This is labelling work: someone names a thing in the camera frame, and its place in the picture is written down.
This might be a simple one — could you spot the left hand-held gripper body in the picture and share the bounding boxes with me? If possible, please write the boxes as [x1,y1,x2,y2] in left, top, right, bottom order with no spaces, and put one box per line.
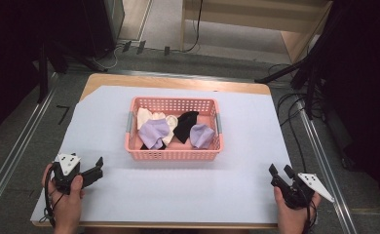
[52,152,86,196]

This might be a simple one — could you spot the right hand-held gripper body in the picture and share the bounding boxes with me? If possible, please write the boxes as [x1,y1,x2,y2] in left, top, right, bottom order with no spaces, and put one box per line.
[276,172,335,210]

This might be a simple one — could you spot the person's right hand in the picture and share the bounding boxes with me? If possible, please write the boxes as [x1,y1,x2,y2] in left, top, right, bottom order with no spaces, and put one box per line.
[273,186,323,234]

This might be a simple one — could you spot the person's left hand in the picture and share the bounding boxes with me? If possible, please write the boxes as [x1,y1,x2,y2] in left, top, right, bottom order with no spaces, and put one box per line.
[41,162,86,234]

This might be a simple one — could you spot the large purple sock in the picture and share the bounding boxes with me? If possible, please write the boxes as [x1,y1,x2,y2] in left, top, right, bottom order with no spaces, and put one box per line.
[137,118,171,151]

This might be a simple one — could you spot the cream sock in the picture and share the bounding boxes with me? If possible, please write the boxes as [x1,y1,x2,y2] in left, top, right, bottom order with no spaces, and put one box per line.
[135,107,154,132]
[151,111,179,147]

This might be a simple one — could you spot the black sock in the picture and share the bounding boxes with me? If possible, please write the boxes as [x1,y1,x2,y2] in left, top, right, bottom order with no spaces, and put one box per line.
[140,141,168,151]
[172,110,200,145]

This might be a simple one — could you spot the pink plastic basket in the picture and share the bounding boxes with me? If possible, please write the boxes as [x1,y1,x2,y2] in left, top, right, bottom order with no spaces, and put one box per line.
[124,96,225,162]

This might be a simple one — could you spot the small purple sock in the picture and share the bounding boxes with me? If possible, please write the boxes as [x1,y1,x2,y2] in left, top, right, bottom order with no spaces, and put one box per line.
[189,123,216,150]

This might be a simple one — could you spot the white table sheet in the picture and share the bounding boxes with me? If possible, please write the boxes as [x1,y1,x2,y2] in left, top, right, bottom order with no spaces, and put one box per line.
[29,85,292,225]

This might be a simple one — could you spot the black metal stand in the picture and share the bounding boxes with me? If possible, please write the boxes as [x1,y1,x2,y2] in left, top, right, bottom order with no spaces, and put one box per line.
[31,35,109,104]
[253,6,333,121]

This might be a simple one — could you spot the wooden table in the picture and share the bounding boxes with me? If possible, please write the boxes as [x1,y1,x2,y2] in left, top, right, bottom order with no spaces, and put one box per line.
[31,72,280,230]

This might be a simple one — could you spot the grey cabinet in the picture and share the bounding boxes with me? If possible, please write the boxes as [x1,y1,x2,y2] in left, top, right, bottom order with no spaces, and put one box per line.
[103,0,127,45]

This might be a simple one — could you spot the light wooden furniture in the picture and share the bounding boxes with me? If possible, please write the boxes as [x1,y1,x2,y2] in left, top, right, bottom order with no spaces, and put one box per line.
[179,0,334,64]

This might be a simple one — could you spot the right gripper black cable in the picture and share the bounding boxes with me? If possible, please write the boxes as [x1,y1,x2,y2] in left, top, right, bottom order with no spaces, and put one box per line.
[294,181,320,233]

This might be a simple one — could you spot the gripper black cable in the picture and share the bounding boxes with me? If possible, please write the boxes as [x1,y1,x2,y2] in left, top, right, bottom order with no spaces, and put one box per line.
[39,165,65,228]
[294,181,320,233]

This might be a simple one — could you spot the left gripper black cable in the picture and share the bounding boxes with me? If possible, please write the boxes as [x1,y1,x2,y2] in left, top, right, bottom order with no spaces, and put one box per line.
[39,165,65,228]

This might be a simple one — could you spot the metal floor rail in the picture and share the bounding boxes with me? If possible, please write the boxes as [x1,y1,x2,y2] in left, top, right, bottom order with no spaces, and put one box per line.
[296,100,359,234]
[0,72,60,225]

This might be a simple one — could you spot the black floor cables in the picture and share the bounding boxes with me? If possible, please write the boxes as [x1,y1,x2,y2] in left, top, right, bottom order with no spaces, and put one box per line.
[267,62,324,174]

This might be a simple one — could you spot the white floor cable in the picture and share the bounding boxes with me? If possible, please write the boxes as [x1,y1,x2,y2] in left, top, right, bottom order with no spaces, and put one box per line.
[92,43,125,70]

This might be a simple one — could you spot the black hanging cable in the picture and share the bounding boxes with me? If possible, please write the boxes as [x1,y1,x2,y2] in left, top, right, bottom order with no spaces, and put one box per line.
[181,0,205,54]

